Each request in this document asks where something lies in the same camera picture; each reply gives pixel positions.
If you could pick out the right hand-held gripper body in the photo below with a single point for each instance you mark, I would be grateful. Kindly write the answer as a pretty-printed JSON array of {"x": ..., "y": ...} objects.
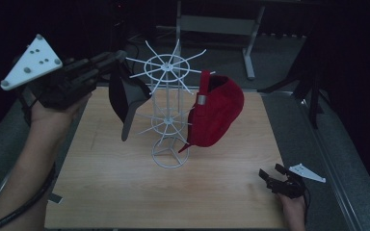
[{"x": 292, "y": 186}]

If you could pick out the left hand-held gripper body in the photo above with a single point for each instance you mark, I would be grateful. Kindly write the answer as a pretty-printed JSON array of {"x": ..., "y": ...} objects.
[{"x": 35, "y": 64}]

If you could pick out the grey visor cap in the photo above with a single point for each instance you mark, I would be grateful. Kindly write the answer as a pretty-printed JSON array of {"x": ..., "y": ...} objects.
[{"x": 131, "y": 96}]

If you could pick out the red baseball cap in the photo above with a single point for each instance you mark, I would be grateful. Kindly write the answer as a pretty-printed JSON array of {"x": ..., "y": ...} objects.
[{"x": 218, "y": 112}]

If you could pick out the person's right hand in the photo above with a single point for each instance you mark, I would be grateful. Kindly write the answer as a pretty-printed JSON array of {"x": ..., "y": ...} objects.
[{"x": 292, "y": 211}]

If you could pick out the person's left hand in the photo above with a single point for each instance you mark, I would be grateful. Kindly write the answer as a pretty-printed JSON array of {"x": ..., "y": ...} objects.
[{"x": 54, "y": 115}]

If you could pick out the grey tape piece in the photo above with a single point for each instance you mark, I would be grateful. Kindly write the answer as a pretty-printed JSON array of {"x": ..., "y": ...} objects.
[{"x": 55, "y": 198}]

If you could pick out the white metal desk frame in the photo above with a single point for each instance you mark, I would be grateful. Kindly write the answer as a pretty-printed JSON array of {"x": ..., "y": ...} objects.
[{"x": 218, "y": 25}]

